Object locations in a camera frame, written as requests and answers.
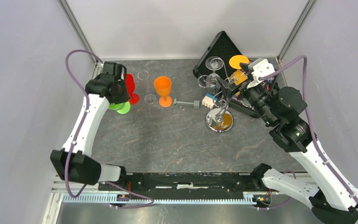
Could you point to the orange wine glass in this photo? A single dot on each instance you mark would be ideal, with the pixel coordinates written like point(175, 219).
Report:
point(163, 87)

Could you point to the white blue block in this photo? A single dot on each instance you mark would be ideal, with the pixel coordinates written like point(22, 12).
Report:
point(207, 101)

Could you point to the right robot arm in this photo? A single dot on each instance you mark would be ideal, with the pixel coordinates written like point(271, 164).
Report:
point(333, 199)

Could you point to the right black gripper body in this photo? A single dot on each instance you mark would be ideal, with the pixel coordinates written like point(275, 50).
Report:
point(254, 94)

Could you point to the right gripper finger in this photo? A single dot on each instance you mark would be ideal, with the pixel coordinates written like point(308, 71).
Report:
point(246, 67)
point(227, 89)

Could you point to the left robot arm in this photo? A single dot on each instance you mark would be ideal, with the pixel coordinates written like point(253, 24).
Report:
point(73, 161)

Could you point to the chrome wine glass rack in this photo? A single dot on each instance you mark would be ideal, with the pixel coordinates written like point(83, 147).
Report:
point(219, 119)

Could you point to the clear wine glass back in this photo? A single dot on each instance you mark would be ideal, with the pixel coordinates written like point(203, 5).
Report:
point(214, 64)

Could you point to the red wine glass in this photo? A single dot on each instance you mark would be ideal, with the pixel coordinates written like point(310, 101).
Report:
point(130, 84)

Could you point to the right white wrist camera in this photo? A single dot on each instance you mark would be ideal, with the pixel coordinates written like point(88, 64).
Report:
point(259, 68)

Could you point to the black open case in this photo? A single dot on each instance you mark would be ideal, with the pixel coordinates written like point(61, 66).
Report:
point(223, 47)

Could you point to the clear wine glass front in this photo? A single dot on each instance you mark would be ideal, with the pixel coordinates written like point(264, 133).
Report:
point(145, 82)

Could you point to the clear wine glass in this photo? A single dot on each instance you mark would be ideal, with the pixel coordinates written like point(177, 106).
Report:
point(145, 82)
point(214, 64)

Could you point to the yellow wine glass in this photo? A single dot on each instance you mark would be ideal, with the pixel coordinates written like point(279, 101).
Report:
point(238, 76)

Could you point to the grey metal tool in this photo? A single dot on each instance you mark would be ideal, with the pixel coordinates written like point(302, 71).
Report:
point(195, 104)

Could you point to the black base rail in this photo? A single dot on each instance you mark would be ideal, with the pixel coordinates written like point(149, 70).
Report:
point(174, 188)

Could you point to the green wine glass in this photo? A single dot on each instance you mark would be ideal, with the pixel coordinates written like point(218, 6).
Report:
point(122, 108)

